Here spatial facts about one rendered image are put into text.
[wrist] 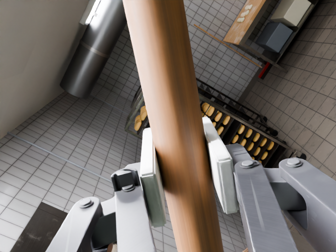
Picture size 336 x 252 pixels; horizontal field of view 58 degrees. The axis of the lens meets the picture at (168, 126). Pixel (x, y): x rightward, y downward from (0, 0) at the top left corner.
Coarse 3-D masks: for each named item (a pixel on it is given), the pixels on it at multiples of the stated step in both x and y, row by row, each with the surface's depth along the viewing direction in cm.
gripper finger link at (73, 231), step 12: (84, 204) 13; (96, 204) 13; (72, 216) 12; (84, 216) 12; (96, 216) 12; (60, 228) 12; (72, 228) 12; (84, 228) 11; (60, 240) 11; (72, 240) 11; (84, 240) 11
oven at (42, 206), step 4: (40, 204) 190; (44, 204) 192; (36, 208) 186; (40, 208) 187; (44, 208) 189; (48, 208) 191; (52, 208) 193; (56, 208) 195; (48, 212) 188; (52, 212) 190; (56, 212) 192; (60, 212) 194; (64, 212) 195; (60, 216) 190; (64, 216) 192
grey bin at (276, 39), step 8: (272, 24) 450; (280, 24) 430; (264, 32) 464; (272, 32) 435; (280, 32) 433; (288, 32) 434; (256, 40) 480; (264, 40) 448; (272, 40) 436; (280, 40) 437; (264, 48) 482; (272, 48) 440; (280, 48) 440
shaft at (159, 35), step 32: (128, 0) 14; (160, 0) 14; (160, 32) 14; (160, 64) 15; (192, 64) 16; (160, 96) 15; (192, 96) 16; (160, 128) 16; (192, 128) 16; (160, 160) 17; (192, 160) 17; (192, 192) 17; (192, 224) 18
